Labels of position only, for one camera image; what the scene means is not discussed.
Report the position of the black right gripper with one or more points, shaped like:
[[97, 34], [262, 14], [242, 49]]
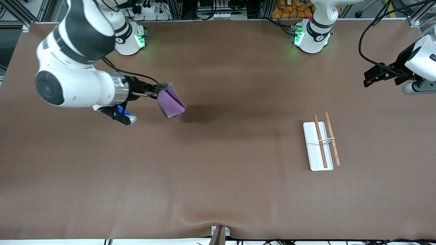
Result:
[[137, 87]]

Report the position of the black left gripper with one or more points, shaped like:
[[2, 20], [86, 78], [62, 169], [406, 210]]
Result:
[[400, 67]]

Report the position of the grey and purple towel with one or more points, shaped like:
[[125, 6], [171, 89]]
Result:
[[170, 103]]

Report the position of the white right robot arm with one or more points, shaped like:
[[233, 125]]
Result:
[[81, 85]]

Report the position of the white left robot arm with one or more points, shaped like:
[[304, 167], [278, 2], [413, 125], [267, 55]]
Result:
[[311, 41]]

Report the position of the white rack with wooden rods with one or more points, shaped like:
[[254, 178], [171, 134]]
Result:
[[315, 146]]

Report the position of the black chair caster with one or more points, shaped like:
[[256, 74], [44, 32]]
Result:
[[358, 14]]

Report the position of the brown table cover mat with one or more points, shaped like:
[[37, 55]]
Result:
[[204, 153]]

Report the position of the white power strip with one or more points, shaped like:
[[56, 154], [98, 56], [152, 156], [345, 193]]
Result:
[[150, 8]]

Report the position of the orange bag pile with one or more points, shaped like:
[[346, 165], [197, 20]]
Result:
[[289, 8]]

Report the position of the aluminium frame rail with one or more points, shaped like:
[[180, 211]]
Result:
[[26, 26], [417, 18]]

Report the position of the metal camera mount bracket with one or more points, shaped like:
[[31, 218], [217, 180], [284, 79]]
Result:
[[219, 234]]

